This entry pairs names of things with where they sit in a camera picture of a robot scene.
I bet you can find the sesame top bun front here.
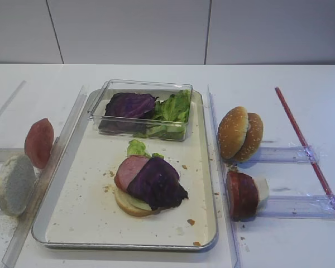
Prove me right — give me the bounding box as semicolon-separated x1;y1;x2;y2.
217;106;248;159

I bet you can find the sesame bun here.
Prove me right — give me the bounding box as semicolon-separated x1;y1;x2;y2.
233;113;264;161
217;106;248;159

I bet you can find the green lettuce in container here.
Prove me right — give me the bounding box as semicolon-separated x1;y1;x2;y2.
133;90;191;141

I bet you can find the green lettuce piece on tray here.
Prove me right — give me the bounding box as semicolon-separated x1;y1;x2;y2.
127;139;164;159

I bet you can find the red meat slices stack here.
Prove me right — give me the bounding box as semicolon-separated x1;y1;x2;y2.
227;171;259;220

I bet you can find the tomato slice left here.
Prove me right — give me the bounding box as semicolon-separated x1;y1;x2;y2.
24;118;54;169

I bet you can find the pale bread bun left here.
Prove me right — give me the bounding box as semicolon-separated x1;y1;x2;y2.
0;154;36;216

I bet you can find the clear plastic container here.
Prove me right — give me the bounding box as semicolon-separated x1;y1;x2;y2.
88;79;193;141

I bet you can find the purple cabbage leaf in container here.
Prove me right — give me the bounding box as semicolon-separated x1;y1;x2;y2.
98;93;157;133

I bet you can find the silver metal tray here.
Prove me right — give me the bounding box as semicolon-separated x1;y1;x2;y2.
32;92;218;251

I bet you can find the pink ham slice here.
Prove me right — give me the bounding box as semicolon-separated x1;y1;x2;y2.
114;156;149;192

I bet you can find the white onion slice on burger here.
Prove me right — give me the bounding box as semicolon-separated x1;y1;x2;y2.
127;195;152;211

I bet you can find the bottom bun on tray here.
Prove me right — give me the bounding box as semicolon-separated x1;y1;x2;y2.
114;187;160;217

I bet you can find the sesame bun rear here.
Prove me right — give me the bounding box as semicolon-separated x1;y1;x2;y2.
233;113;264;161

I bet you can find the red plastic strip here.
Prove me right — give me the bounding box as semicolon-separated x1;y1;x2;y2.
275;87;335;210

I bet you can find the clear holder upper right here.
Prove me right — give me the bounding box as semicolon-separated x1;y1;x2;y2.
250;146;319;164

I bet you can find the clear holder upper left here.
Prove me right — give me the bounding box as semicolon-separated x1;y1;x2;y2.
0;148;24;163

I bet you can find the clear holder lower right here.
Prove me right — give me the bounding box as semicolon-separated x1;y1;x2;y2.
256;195;335;220

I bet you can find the clear rail right of tray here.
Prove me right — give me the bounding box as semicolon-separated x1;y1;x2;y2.
207;85;242;268

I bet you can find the clear far left rail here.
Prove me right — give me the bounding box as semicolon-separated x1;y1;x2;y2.
0;80;27;116

